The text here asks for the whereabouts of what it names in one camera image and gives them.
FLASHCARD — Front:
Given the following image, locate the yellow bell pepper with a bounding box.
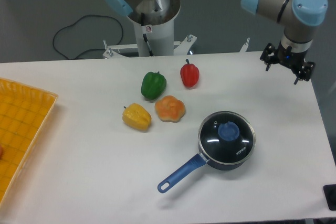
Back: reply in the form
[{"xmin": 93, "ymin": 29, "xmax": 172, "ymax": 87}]
[{"xmin": 122, "ymin": 103, "xmax": 152, "ymax": 131}]

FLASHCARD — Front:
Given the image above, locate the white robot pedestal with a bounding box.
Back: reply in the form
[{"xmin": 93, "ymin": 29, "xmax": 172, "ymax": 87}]
[{"xmin": 102, "ymin": 0, "xmax": 250, "ymax": 59}]

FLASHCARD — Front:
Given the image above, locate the orange bread roll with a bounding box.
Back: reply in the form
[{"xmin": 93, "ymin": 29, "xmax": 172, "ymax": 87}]
[{"xmin": 154, "ymin": 95, "xmax": 186, "ymax": 123}]

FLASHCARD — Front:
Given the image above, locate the green bell pepper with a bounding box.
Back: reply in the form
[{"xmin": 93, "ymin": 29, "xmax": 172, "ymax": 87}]
[{"xmin": 141, "ymin": 72, "xmax": 166, "ymax": 100}]

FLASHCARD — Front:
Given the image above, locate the black corner object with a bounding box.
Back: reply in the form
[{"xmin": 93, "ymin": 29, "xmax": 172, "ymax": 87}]
[{"xmin": 323, "ymin": 184, "xmax": 336, "ymax": 211}]

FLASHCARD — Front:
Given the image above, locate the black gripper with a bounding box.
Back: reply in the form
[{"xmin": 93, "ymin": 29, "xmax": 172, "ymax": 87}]
[{"xmin": 260, "ymin": 43, "xmax": 316, "ymax": 84}]

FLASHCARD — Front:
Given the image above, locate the glass pot lid blue knob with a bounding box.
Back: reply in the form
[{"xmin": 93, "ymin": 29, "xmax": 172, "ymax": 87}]
[{"xmin": 198, "ymin": 111, "xmax": 256, "ymax": 164}]

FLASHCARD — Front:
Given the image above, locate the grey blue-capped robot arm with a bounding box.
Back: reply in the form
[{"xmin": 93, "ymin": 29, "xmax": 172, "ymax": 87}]
[{"xmin": 104, "ymin": 0, "xmax": 328, "ymax": 81}]

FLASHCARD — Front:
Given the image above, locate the blue saucepan with handle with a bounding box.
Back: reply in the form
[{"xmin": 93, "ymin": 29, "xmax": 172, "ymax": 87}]
[{"xmin": 157, "ymin": 111, "xmax": 257, "ymax": 194}]

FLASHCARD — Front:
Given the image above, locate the red bell pepper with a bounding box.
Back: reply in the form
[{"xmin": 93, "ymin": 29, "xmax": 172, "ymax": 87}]
[{"xmin": 180, "ymin": 59, "xmax": 200, "ymax": 88}]

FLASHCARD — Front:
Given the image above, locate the black floor cable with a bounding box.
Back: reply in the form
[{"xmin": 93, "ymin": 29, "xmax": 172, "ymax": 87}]
[{"xmin": 52, "ymin": 14, "xmax": 124, "ymax": 60}]

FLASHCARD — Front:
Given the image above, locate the yellow woven basket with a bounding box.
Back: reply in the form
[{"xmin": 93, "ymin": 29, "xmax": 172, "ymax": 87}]
[{"xmin": 1, "ymin": 78, "xmax": 58, "ymax": 203}]

